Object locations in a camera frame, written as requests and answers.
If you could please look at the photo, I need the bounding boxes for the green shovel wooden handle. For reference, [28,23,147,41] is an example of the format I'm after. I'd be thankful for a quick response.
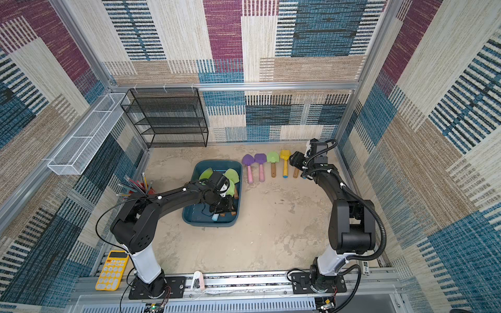
[266,151,280,178]

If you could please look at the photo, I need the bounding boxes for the purple shovel pink handle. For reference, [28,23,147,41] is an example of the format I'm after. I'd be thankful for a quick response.
[254,153,267,182]
[242,154,255,184]

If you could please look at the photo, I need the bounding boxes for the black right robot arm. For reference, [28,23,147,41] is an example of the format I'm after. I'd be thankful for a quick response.
[289,151,387,293]

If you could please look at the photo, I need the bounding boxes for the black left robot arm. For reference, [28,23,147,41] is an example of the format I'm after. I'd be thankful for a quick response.
[110,179,235,299]

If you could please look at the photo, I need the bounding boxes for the teal plastic storage box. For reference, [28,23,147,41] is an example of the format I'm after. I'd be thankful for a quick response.
[182,160,243,228]

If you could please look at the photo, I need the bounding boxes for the white pink clip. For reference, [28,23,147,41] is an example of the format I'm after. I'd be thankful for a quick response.
[191,271,206,291]

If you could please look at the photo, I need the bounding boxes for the red pencil holder cup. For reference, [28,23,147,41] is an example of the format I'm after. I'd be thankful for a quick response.
[117,172,155,200]

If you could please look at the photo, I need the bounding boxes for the white black stapler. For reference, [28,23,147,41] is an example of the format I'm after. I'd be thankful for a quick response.
[362,261,371,276]

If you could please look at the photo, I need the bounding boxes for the yellow calculator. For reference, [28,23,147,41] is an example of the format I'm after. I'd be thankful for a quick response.
[95,250,129,292]

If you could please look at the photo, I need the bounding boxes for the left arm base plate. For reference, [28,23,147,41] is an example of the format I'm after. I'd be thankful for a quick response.
[128,276,186,301]

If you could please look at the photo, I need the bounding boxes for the black wire shelf rack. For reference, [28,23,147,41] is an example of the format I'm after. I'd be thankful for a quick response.
[121,87,209,148]

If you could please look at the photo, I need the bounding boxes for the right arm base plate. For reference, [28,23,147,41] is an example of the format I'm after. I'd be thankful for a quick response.
[287,271,347,294]

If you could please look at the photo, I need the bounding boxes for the white mesh wall basket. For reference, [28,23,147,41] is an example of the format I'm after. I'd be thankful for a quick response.
[48,93,125,176]

